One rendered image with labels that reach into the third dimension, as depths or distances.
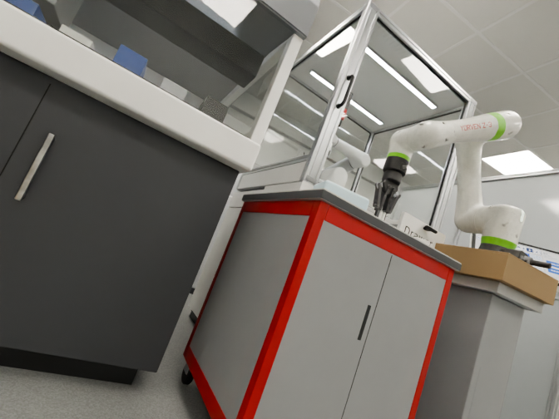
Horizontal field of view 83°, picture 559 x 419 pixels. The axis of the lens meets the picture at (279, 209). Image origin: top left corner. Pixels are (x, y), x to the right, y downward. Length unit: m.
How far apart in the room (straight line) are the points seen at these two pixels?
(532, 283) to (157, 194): 1.37
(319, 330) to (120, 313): 0.62
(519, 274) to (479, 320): 0.22
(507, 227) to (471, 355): 0.53
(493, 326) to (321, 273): 0.82
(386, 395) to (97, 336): 0.88
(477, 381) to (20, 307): 1.49
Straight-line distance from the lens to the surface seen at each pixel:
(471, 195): 1.71
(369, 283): 0.96
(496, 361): 1.54
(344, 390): 1.01
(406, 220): 1.42
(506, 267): 1.38
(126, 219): 1.09
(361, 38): 1.90
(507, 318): 1.55
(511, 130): 1.63
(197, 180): 1.12
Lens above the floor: 0.53
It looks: 9 degrees up
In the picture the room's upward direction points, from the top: 21 degrees clockwise
